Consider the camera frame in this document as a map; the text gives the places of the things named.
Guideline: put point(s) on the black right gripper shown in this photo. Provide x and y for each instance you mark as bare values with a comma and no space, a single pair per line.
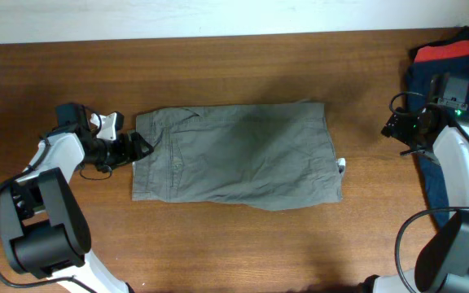
398,124

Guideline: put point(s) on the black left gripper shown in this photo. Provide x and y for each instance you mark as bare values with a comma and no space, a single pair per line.
122,142

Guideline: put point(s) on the grey cargo shorts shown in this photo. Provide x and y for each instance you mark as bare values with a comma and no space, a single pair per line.
272,157

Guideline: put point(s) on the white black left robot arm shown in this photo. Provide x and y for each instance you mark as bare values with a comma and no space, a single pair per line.
42,228

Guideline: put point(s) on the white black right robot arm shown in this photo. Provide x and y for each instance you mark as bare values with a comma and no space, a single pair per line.
443,263

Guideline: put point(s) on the navy blue garment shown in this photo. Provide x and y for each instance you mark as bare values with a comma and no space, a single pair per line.
418,78

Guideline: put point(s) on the red garment top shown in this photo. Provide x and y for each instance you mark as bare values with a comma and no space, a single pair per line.
449,51

